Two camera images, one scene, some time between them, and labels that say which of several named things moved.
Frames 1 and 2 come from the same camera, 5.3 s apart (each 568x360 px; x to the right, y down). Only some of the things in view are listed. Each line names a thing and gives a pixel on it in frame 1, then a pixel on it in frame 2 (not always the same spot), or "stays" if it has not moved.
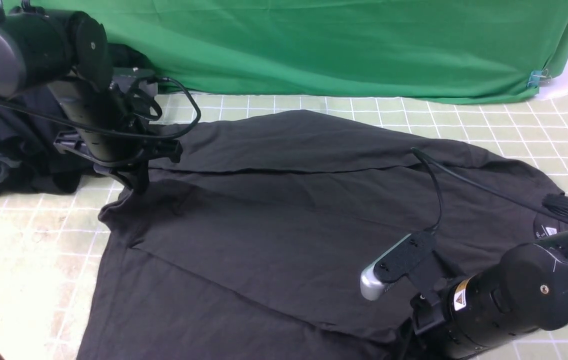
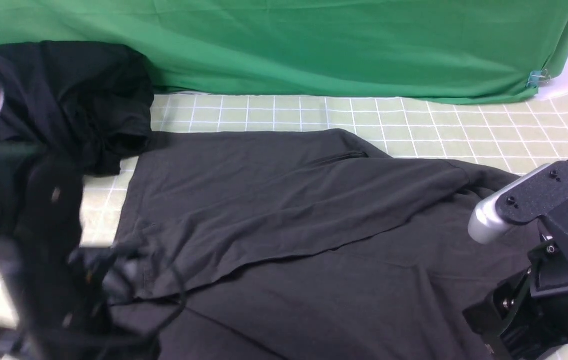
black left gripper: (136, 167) → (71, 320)
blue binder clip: (536, 76) stays
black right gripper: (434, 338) → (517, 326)
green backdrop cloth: (477, 50) stays
